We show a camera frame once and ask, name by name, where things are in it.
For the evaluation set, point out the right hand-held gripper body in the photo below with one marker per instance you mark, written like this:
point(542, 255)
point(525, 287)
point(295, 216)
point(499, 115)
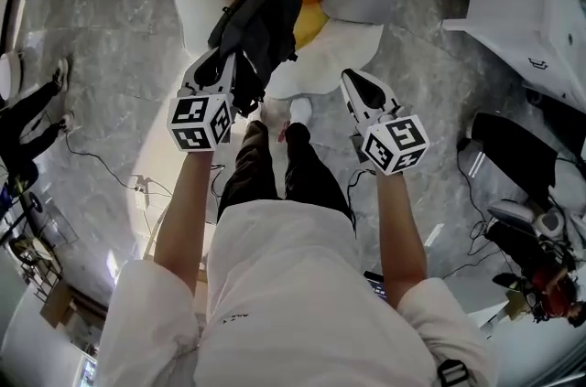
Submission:
point(393, 145)

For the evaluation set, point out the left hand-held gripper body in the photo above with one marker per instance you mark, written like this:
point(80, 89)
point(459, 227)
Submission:
point(192, 124)

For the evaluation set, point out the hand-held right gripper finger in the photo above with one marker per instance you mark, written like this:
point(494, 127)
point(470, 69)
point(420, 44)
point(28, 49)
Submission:
point(389, 97)
point(350, 101)

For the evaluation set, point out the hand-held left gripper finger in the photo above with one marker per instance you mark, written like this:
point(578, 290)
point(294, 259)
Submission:
point(230, 78)
point(188, 76)

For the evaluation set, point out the dark grey backpack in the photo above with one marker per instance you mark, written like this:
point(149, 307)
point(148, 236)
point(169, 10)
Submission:
point(270, 24)

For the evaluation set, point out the person's left forearm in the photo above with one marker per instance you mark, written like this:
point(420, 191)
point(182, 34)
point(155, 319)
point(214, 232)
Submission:
point(183, 216)

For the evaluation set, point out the person's right forearm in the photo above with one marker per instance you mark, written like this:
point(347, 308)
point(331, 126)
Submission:
point(400, 239)

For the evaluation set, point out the person's right white shoe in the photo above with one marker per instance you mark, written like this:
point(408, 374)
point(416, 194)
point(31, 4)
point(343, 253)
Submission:
point(300, 110)

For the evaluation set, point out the person's black trousers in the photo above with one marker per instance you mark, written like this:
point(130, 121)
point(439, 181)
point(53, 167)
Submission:
point(302, 175)

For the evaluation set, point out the white power strip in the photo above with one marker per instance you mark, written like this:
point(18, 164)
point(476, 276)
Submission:
point(143, 197)

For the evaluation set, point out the black cloth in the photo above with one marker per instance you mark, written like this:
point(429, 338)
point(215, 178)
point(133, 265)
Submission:
point(513, 152)

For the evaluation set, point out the black tablet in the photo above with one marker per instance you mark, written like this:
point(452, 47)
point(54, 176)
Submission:
point(376, 285)

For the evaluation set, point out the white sink cabinet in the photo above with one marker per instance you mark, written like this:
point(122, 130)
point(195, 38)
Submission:
point(517, 24)

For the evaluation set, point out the white round stool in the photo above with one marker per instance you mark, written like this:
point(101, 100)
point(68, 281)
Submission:
point(9, 76)

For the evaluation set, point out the person's white shirt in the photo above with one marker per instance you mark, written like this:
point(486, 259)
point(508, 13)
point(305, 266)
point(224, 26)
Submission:
point(284, 293)

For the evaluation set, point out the glass side table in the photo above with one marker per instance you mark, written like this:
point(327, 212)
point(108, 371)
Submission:
point(46, 239)

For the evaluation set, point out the cardboard box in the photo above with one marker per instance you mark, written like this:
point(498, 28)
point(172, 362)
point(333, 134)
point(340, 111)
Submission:
point(516, 311)
point(57, 305)

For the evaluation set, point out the black harness buckle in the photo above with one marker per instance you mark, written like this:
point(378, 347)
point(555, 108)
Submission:
point(453, 373)

